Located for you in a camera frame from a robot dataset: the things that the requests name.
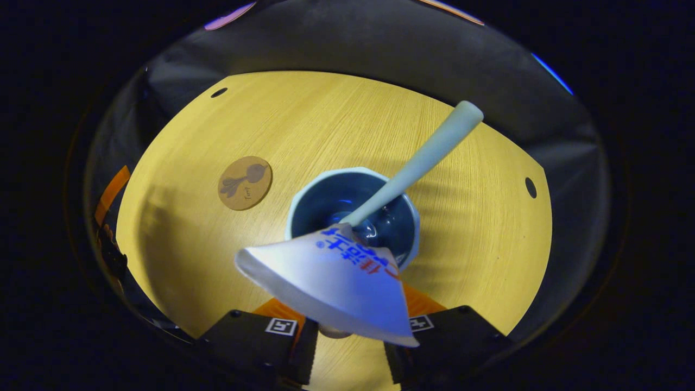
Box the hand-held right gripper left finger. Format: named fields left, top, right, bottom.
left=197, top=298, right=320, bottom=386

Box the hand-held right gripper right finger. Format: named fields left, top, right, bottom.
left=383, top=282, right=514, bottom=389

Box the white toothpaste tube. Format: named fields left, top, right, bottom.
left=235, top=223, right=420, bottom=348

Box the round brown coaster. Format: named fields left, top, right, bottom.
left=218, top=156, right=273, bottom=211

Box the pale cup with wooden handle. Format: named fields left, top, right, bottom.
left=285, top=167, right=421, bottom=272

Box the pale green toothbrush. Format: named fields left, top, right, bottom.
left=339, top=100, right=484, bottom=228

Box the yellow wooden desktop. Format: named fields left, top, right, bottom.
left=116, top=71, right=553, bottom=391

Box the black backdrop cloth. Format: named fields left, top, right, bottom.
left=84, top=0, right=614, bottom=348

